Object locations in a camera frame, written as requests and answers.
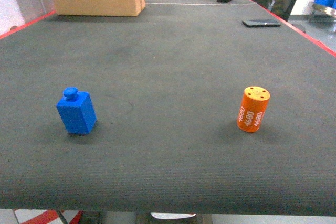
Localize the black smartphone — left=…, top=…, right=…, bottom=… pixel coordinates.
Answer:
left=242, top=19, right=281, bottom=28

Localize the orange cylinder cap 4680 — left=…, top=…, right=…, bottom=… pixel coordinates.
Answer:
left=237, top=86, right=270, bottom=133

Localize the blue block part with knob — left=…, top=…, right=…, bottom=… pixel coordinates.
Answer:
left=56, top=87, right=97, bottom=135

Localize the dark grey table mat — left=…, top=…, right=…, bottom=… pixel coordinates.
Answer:
left=1, top=0, right=335, bottom=216

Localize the steel shelf rack with bins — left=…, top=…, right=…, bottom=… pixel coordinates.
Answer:
left=308, top=0, right=335, bottom=22

